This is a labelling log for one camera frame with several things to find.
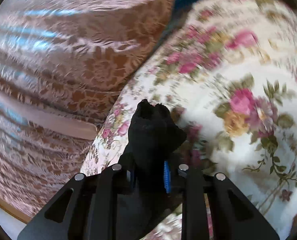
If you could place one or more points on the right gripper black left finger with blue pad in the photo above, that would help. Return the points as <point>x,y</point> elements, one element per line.
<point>85,207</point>

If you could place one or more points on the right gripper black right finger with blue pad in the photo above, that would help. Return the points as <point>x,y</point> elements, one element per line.
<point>213,207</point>

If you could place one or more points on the black pants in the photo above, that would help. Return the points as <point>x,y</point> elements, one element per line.
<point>153,137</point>

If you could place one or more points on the brown pink damask bedspread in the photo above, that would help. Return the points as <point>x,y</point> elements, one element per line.
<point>63,63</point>

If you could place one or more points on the floral white bed sheet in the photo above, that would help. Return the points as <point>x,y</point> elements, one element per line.
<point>229,77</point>

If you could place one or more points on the wooden bed frame edge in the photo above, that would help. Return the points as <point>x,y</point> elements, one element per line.
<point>14,212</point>

